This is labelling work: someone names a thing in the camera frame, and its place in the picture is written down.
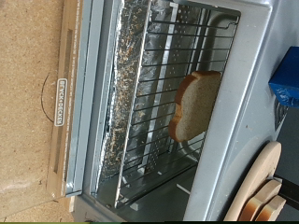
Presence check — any round wooden board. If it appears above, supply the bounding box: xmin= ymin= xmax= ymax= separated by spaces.
xmin=223 ymin=141 xmax=283 ymax=222

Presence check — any aluminium foil oven liner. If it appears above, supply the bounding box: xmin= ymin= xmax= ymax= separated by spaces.
xmin=98 ymin=0 xmax=151 ymax=185

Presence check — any white bread slice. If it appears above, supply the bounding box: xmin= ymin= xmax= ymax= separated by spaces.
xmin=167 ymin=70 xmax=223 ymax=144
xmin=254 ymin=194 xmax=287 ymax=222
xmin=238 ymin=179 xmax=283 ymax=222

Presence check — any silver toaster oven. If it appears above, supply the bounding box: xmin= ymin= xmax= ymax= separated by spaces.
xmin=72 ymin=0 xmax=299 ymax=223

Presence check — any wire oven rack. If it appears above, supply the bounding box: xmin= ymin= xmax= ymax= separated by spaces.
xmin=113 ymin=0 xmax=241 ymax=209

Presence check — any glass oven door with handle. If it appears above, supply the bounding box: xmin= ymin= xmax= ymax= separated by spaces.
xmin=0 ymin=0 xmax=106 ymax=217

